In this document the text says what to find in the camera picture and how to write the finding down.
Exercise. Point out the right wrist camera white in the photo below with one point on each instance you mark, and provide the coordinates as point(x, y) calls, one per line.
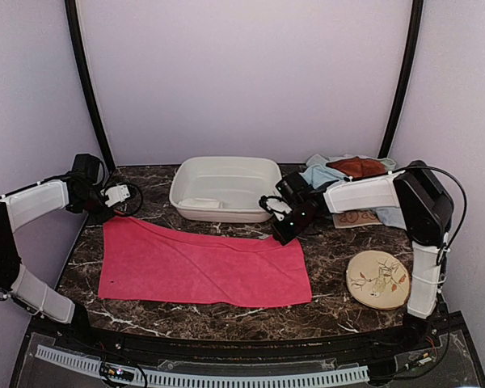
point(276, 206)

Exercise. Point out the black frame post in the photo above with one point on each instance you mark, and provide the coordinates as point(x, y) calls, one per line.
point(417, 7)
point(71, 10)

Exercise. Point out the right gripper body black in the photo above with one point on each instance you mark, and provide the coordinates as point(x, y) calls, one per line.
point(300, 223)

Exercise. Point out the round floral wooden plate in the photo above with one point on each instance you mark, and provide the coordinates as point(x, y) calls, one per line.
point(378, 280)

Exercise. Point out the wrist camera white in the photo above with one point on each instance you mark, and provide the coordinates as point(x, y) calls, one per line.
point(276, 206)
point(115, 194)

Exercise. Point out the light blue towel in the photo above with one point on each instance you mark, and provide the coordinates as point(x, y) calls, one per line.
point(317, 175)

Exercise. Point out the white plastic basin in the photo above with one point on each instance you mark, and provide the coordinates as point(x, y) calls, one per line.
point(238, 182)

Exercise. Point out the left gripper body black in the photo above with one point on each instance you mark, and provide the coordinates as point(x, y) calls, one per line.
point(89, 204)

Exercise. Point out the left black frame post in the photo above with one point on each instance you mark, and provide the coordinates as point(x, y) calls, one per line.
point(71, 10)

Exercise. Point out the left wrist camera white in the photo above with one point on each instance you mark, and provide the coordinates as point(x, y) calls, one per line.
point(115, 194)

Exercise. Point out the beige bunny print towel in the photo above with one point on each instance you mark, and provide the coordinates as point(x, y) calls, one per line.
point(354, 219)

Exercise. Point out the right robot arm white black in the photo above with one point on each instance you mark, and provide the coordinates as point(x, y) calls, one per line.
point(411, 198)

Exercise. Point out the white embroidered towel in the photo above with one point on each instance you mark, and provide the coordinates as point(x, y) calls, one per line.
point(201, 203)

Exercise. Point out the right black frame post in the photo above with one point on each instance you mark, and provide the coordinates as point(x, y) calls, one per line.
point(417, 7)

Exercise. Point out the black front rail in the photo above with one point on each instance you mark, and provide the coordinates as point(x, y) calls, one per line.
point(369, 347)

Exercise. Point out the white slotted cable duct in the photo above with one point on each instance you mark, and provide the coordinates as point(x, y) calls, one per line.
point(190, 374)

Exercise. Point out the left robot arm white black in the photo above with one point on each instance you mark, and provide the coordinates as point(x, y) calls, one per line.
point(77, 191)

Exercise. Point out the dark red towel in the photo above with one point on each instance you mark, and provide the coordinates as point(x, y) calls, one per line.
point(358, 167)

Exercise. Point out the pink towel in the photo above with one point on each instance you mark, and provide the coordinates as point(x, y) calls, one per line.
point(142, 261)

